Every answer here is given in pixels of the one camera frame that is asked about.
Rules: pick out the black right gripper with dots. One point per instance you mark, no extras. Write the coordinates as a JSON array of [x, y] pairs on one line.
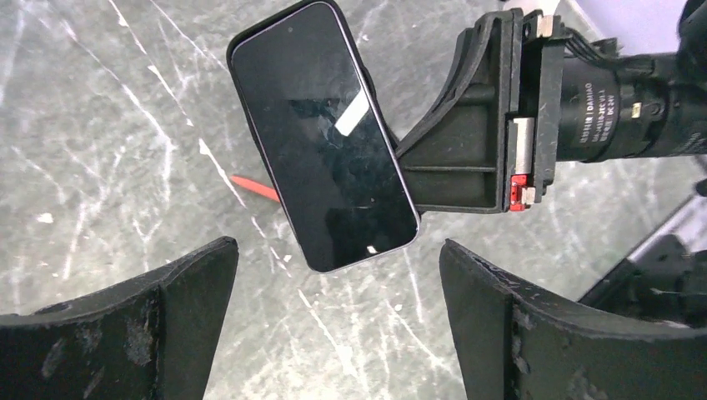
[[524, 93]]

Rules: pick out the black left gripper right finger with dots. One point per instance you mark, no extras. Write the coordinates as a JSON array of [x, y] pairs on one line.
[[516, 340]]

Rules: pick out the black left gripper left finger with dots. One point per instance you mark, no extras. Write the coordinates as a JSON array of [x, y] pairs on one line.
[[153, 336]]

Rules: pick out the black phone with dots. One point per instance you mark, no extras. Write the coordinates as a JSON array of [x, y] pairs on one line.
[[317, 125]]

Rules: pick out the orange pen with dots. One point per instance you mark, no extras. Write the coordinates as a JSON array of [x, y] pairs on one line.
[[255, 187]]

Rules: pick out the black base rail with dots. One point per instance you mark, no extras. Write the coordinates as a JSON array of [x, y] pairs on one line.
[[664, 283]]

